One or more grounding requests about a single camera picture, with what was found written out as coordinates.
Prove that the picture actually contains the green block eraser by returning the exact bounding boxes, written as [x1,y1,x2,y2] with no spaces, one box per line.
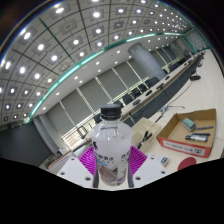
[181,117,197,132]

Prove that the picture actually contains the white remote control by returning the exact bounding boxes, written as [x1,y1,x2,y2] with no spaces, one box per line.
[146,152,170,168]

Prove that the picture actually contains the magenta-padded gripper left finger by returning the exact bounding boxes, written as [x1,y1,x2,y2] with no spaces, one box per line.
[56,145,100,189]

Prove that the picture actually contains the black microphone base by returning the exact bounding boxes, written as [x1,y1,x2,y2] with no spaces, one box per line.
[189,74,202,82]

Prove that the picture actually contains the thin gooseneck microphone cable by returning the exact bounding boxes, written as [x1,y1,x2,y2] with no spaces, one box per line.
[154,104,186,123]

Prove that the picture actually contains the black and silver marker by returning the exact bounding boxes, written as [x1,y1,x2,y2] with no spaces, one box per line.
[184,132,212,143]

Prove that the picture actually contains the clear plastic water bottle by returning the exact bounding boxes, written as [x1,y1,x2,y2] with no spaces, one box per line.
[90,103,133,188]

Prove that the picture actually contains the thin black pen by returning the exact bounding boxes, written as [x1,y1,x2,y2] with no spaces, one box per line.
[194,125,215,131]

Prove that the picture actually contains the long curved conference desk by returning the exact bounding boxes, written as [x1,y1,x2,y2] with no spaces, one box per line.
[121,53,204,124]

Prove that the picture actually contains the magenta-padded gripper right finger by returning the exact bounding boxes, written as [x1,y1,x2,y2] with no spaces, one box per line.
[126,145,166,189]

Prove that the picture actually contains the small beige open box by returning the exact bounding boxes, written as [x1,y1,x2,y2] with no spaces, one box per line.
[131,118,163,153]

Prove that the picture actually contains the flat round red coaster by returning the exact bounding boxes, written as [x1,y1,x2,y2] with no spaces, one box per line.
[177,157,198,172]

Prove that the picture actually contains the black clip tool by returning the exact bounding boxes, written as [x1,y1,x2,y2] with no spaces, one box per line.
[136,130,153,149]

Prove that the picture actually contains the round ceiling lights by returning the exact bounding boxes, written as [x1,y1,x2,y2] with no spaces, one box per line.
[0,0,191,121]

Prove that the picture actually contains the cardboard box with red side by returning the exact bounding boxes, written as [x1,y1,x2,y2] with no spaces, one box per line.
[156,108,218,159]

